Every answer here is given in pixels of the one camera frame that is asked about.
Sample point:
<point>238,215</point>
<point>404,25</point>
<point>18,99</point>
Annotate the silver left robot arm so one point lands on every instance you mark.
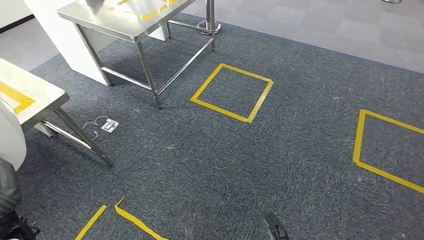
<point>13,228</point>

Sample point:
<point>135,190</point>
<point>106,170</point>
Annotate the black robot body part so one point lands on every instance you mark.
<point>275,228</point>

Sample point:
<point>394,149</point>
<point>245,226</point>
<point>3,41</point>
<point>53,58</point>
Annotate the white cabinet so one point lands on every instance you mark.
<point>66,49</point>

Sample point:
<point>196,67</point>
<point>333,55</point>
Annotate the silver floor socket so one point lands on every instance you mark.
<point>110,126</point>

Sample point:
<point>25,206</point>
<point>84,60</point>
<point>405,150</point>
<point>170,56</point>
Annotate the white curved shell part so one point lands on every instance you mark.
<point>10,139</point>

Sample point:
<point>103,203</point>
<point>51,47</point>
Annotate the chrome post with round base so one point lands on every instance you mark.
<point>209,20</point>

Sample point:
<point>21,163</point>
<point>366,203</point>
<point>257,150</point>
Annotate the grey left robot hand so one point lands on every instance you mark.
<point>10,188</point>

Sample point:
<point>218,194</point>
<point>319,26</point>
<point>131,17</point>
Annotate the yellow tape rectangle on workbench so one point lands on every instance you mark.
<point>149,15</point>
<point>16,97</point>

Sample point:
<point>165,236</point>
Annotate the torn yellow floor tape square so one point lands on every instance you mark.
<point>136,222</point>

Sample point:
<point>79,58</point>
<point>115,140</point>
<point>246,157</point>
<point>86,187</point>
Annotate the stainless steel workbench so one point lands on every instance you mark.
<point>109,20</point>
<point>39,96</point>

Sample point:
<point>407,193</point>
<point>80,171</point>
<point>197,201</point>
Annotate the chrome round base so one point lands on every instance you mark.
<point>391,1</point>

